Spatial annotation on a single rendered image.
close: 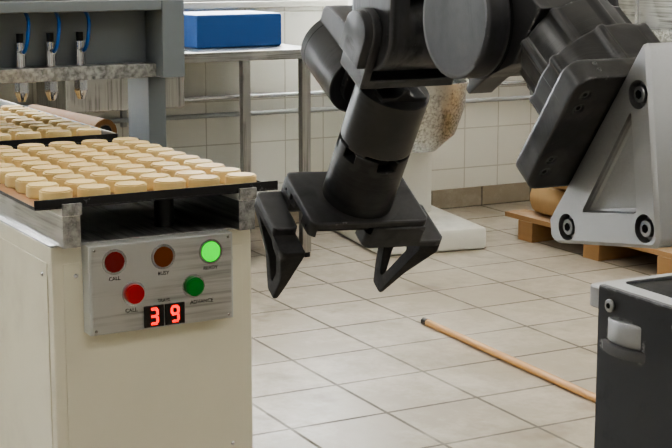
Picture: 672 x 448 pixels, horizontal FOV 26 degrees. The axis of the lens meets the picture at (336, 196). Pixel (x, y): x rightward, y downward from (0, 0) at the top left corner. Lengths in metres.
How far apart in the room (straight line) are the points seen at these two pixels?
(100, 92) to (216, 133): 1.02
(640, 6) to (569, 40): 6.57
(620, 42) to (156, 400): 1.59
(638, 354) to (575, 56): 0.25
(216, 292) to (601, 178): 1.51
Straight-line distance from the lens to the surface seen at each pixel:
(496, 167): 7.46
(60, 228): 2.21
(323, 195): 1.14
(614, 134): 0.83
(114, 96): 5.83
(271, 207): 1.15
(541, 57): 0.88
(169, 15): 3.01
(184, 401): 2.37
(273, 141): 6.81
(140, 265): 2.25
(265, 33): 6.15
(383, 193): 1.12
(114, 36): 3.06
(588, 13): 0.88
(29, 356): 2.38
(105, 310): 2.24
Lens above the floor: 1.28
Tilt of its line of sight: 10 degrees down
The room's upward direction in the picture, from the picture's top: straight up
